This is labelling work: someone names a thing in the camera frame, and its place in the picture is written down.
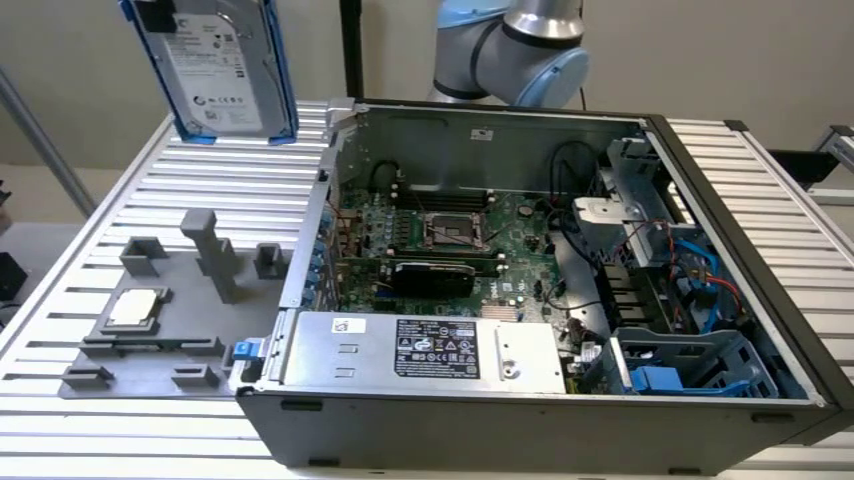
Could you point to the hard disk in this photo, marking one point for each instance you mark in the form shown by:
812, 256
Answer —
214, 75

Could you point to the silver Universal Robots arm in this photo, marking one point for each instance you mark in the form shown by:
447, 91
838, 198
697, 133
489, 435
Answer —
494, 55

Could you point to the grey-blue disk bay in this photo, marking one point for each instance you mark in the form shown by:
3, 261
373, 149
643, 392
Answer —
721, 360

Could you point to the black stand pole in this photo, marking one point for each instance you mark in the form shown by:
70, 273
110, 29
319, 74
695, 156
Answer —
351, 50

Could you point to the white case sticker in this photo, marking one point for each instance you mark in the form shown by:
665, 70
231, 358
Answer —
481, 134

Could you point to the black RAM slots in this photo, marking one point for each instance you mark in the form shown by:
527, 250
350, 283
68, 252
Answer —
443, 197

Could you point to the small black box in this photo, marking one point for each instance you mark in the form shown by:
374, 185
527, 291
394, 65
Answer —
10, 277

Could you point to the silver CPU chip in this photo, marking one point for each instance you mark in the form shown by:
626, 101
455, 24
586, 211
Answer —
136, 306

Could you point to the grey parts rack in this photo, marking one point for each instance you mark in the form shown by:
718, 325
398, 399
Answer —
167, 310

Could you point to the CPU socket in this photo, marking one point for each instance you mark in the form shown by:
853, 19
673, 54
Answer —
454, 231

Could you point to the black graphics card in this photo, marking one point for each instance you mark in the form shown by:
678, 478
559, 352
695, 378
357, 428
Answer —
434, 280

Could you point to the blue case latch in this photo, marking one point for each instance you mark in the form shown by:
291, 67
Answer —
246, 349

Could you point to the green motherboard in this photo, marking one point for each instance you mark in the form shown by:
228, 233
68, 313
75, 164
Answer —
521, 260

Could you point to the silver power supply unit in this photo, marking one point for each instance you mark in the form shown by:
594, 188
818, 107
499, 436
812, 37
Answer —
374, 360

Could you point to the grey metal drive cage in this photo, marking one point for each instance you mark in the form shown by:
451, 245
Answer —
621, 220

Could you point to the open black PC case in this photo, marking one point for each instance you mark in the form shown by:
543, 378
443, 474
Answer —
507, 430

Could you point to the black block beside table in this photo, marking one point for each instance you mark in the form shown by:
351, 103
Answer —
801, 167

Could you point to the grey metal frame pole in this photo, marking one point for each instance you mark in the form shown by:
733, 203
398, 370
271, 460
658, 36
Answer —
40, 145

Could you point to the aluminium profile frame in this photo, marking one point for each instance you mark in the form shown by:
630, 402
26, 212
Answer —
837, 145

